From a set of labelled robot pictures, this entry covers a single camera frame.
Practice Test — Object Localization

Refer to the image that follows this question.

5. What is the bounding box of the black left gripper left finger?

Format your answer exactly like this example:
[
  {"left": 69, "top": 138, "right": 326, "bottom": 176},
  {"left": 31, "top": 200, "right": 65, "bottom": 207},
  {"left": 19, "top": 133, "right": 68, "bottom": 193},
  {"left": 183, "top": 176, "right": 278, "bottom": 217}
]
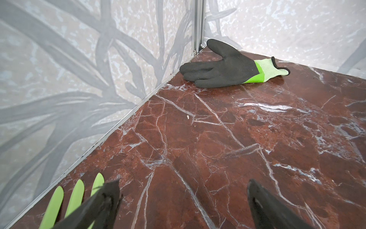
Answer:
[{"left": 54, "top": 180, "right": 123, "bottom": 229}]

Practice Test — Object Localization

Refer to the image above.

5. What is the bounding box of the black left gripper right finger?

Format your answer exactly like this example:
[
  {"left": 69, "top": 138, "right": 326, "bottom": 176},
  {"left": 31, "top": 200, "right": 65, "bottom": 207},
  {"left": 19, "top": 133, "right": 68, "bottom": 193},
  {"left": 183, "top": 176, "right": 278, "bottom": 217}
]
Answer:
[{"left": 247, "top": 179, "right": 312, "bottom": 229}]

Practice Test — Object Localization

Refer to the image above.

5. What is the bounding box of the black green work glove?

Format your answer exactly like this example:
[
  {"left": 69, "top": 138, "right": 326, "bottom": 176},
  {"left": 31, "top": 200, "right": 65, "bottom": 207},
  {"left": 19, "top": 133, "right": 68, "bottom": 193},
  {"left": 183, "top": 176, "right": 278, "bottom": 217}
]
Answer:
[{"left": 180, "top": 39, "right": 290, "bottom": 88}]

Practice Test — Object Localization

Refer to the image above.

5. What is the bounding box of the green rake wooden handle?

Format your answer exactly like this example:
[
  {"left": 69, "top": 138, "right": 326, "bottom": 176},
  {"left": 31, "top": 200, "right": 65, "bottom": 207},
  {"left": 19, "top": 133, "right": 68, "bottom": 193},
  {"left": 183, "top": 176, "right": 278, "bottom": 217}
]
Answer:
[{"left": 39, "top": 173, "right": 105, "bottom": 229}]

